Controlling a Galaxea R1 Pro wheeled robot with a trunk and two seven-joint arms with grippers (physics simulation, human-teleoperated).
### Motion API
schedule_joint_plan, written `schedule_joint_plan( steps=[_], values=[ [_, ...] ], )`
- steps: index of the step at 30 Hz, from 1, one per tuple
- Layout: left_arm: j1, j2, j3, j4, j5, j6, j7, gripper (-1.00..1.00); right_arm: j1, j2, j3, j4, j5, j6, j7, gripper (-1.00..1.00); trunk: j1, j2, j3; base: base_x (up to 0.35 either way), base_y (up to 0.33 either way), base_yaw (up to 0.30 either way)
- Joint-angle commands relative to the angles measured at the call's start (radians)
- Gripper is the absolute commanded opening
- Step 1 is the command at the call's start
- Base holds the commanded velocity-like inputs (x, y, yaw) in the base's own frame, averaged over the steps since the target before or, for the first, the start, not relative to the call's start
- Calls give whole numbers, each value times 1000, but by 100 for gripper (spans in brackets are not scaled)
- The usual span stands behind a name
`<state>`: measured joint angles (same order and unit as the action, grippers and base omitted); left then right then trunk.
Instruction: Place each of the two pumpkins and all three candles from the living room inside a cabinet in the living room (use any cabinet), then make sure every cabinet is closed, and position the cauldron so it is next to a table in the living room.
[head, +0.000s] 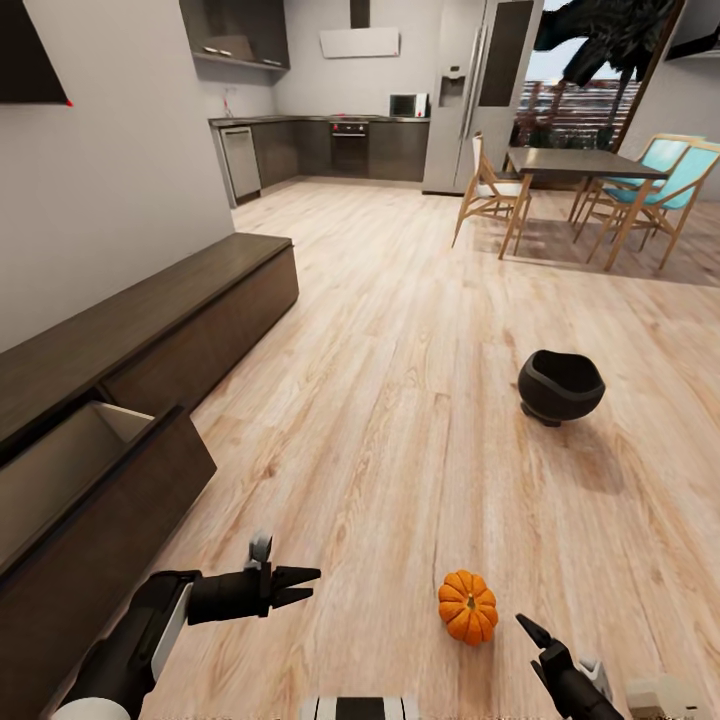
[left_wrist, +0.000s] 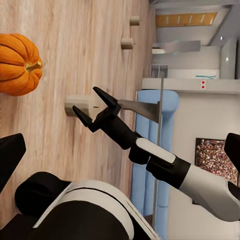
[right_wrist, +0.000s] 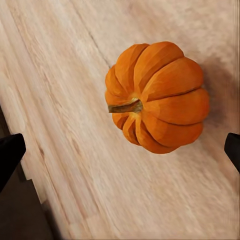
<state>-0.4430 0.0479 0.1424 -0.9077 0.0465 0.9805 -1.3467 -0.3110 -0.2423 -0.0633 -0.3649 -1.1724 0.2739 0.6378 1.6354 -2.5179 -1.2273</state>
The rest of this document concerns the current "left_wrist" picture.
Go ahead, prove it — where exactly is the pillar candle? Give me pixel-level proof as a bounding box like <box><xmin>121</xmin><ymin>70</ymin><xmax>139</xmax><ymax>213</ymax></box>
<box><xmin>129</xmin><ymin>16</ymin><xmax>141</xmax><ymax>26</ymax></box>
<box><xmin>64</xmin><ymin>95</ymin><xmax>97</xmax><ymax>118</ymax></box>
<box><xmin>121</xmin><ymin>38</ymin><xmax>134</xmax><ymax>50</ymax></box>

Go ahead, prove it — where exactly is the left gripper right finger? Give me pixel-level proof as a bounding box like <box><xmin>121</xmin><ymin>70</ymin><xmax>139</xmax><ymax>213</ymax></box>
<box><xmin>224</xmin><ymin>133</ymin><xmax>240</xmax><ymax>173</ymax></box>

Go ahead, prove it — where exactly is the pumpkin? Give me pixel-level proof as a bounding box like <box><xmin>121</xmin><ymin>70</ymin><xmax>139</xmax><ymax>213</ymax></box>
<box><xmin>0</xmin><ymin>33</ymin><xmax>43</xmax><ymax>97</ymax></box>

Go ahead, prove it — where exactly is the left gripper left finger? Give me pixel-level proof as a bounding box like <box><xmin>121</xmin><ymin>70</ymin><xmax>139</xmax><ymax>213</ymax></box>
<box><xmin>0</xmin><ymin>133</ymin><xmax>26</xmax><ymax>193</ymax></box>

